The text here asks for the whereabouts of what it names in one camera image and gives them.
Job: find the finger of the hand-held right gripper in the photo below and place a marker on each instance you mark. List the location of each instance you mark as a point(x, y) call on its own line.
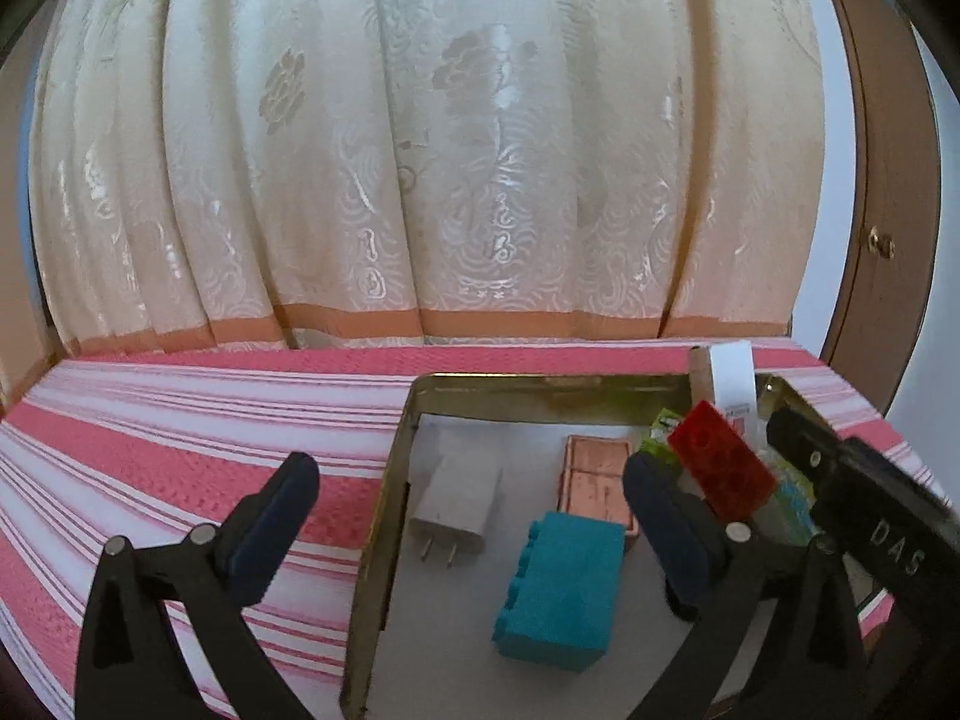
point(806, 450)
point(892, 476)

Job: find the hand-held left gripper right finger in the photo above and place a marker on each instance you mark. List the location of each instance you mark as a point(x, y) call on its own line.
point(667, 536)

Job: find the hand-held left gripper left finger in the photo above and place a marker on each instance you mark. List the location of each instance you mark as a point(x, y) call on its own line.
point(274, 529)

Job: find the red building block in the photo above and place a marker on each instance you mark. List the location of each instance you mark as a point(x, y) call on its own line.
point(720, 457)

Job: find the copper pink box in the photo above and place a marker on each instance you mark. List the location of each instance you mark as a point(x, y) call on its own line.
point(592, 480)

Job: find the teal building brick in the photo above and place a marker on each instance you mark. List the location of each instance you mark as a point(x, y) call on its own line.
point(562, 592)

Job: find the golden metal tin box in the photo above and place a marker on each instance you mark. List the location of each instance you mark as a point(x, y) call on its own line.
point(390, 480)

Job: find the white charger plug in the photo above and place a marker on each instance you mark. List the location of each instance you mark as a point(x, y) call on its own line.
point(454, 502)

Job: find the pink striped tablecloth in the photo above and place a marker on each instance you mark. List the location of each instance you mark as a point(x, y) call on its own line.
point(150, 450)

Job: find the white paper liner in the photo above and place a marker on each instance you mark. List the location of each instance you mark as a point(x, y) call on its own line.
point(450, 652)

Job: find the brass door knob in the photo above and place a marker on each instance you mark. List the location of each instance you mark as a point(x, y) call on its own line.
point(882, 244)

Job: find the brown wooden door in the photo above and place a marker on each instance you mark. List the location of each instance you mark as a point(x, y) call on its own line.
point(885, 127)

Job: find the cream floral curtain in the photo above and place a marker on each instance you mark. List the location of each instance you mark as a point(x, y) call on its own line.
point(450, 127)

